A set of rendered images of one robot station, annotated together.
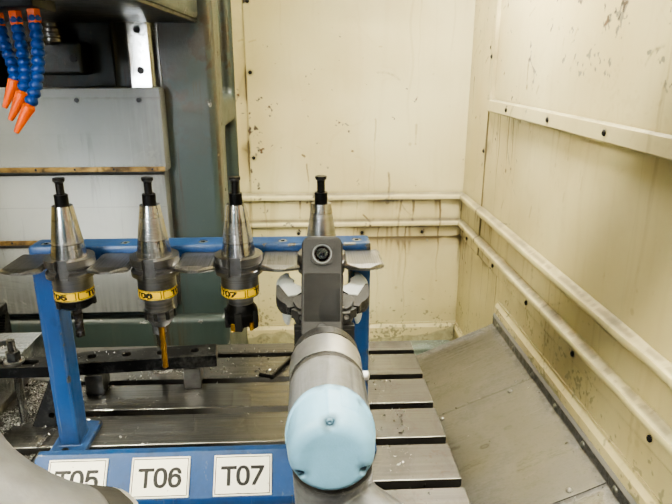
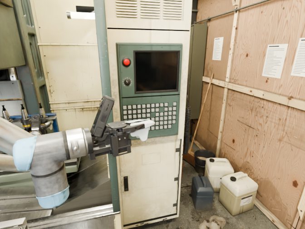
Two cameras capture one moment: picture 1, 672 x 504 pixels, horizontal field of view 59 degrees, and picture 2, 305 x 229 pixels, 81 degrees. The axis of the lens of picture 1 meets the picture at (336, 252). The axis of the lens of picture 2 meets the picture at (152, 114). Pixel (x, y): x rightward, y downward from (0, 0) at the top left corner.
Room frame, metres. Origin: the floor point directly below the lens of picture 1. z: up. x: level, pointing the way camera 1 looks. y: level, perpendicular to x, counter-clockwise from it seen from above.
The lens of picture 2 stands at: (-0.59, -0.50, 1.66)
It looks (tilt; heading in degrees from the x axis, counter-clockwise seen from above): 19 degrees down; 348
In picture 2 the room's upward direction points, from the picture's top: straight up
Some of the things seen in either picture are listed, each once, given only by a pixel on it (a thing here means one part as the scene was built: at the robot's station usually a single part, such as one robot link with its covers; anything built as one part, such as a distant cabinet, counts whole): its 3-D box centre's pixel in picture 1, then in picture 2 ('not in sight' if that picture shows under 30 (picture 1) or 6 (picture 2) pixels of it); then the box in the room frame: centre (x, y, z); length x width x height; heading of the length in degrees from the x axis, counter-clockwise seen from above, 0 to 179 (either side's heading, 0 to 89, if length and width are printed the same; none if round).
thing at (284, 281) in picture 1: (287, 302); not in sight; (0.72, 0.06, 1.17); 0.09 x 0.03 x 0.06; 27
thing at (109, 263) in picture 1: (113, 264); not in sight; (0.74, 0.29, 1.21); 0.07 x 0.05 x 0.01; 3
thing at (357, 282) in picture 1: (357, 301); (50, 125); (0.73, -0.03, 1.17); 0.09 x 0.03 x 0.06; 158
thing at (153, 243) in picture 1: (152, 229); (5, 115); (0.74, 0.24, 1.26); 0.04 x 0.04 x 0.07
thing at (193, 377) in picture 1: (145, 369); not in sight; (0.97, 0.35, 0.93); 0.26 x 0.05 x 0.06; 98
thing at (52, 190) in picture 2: not in sight; (51, 179); (-0.13, -0.31, 1.34); 0.11 x 0.08 x 0.11; 17
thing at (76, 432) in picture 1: (62, 357); not in sight; (0.79, 0.41, 1.05); 0.10 x 0.05 x 0.30; 3
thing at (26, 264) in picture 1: (28, 265); not in sight; (0.74, 0.40, 1.21); 0.07 x 0.05 x 0.01; 3
